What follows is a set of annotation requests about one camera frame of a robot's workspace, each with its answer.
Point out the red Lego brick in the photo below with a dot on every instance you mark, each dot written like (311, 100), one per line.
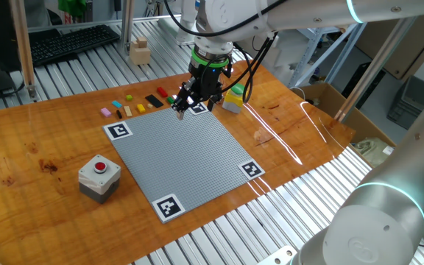
(162, 92)

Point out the paper fiducial marker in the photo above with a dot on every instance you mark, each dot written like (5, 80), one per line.
(251, 169)
(168, 207)
(199, 109)
(118, 130)

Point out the clear plastic bag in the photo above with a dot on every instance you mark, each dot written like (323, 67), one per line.
(372, 151)

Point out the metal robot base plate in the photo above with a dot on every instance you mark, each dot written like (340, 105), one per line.
(278, 257)

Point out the dark green Lego brick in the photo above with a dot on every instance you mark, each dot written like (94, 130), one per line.
(170, 100)

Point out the orange wooden board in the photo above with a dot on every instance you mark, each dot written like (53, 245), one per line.
(31, 221)

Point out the grey Lego baseplate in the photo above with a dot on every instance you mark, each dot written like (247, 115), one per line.
(182, 158)

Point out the green button yellow box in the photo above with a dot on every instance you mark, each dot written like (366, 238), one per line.
(234, 101)

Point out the pink Lego brick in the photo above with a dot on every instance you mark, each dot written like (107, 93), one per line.
(106, 112)

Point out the yellow Lego brick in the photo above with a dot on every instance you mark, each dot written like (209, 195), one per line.
(141, 108)

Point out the green cloth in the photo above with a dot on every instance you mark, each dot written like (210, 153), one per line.
(72, 6)

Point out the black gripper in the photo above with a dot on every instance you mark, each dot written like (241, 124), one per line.
(206, 82)

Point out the brown wooden panel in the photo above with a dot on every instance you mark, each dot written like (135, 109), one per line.
(399, 48)

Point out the wooden block puzzle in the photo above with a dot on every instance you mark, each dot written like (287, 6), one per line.
(140, 53)

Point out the tan frame post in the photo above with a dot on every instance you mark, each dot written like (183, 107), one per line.
(23, 48)

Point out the narrow black Lego brick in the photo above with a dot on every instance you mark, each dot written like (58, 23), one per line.
(119, 114)

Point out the cyan Lego brick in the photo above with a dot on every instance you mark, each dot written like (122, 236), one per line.
(116, 104)

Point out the lime Lego brick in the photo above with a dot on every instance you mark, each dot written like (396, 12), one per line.
(129, 98)

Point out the open cardboard box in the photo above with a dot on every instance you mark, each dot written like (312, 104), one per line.
(329, 99)

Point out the red push button box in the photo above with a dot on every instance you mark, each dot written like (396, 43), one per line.
(98, 184)

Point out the white foam block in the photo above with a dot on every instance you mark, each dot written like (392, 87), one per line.
(289, 48)

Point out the tiny tan Lego piece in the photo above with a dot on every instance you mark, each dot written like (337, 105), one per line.
(150, 106)

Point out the wide black Lego plate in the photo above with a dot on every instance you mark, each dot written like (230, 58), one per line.
(154, 101)

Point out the aluminium frame post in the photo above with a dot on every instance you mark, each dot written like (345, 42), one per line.
(126, 25)

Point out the black keyboard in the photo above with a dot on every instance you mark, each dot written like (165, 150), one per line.
(72, 42)

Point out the dark plastic crate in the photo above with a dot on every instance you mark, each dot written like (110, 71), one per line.
(407, 106)

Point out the grey metal shelf frame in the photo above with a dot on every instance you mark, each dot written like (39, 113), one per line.
(309, 55)

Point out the slanted aluminium profile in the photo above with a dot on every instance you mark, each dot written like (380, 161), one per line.
(374, 70)

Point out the long tan Lego brick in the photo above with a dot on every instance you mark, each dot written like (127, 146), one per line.
(128, 111)

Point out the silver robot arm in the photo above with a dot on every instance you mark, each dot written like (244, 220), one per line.
(381, 221)

